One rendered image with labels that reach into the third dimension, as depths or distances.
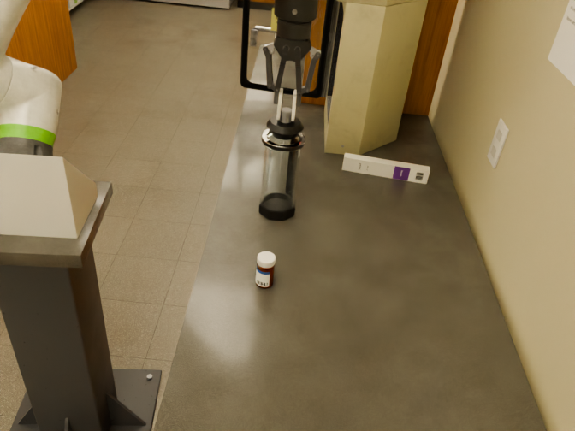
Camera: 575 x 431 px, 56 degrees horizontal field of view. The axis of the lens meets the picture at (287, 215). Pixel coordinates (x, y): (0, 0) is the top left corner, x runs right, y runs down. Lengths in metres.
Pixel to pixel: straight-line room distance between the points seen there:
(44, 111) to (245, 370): 0.78
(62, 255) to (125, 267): 1.38
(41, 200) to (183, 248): 1.53
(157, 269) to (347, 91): 1.42
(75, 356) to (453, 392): 1.06
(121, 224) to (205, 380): 2.02
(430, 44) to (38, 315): 1.53
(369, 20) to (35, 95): 0.89
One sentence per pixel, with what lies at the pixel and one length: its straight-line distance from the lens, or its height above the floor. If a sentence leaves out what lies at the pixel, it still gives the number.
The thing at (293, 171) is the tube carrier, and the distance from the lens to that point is 1.35.
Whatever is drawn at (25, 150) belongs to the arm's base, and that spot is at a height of 1.13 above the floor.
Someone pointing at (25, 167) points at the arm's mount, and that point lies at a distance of 1.31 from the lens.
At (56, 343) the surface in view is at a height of 0.56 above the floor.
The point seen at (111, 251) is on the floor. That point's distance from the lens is 2.82.
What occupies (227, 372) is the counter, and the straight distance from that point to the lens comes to 1.07.
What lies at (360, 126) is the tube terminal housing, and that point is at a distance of 1.72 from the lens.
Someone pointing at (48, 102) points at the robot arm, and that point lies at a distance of 1.43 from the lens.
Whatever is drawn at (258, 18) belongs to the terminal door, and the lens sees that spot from 1.96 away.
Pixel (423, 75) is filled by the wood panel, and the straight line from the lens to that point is 2.09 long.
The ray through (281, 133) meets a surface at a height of 1.20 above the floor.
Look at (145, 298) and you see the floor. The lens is 2.55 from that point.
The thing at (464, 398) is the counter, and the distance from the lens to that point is 1.12.
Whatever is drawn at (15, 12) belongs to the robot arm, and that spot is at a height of 1.42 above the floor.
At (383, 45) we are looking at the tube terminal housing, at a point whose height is 1.30.
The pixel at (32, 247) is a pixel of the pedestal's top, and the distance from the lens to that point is 1.39.
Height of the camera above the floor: 1.79
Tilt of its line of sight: 36 degrees down
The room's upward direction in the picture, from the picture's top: 6 degrees clockwise
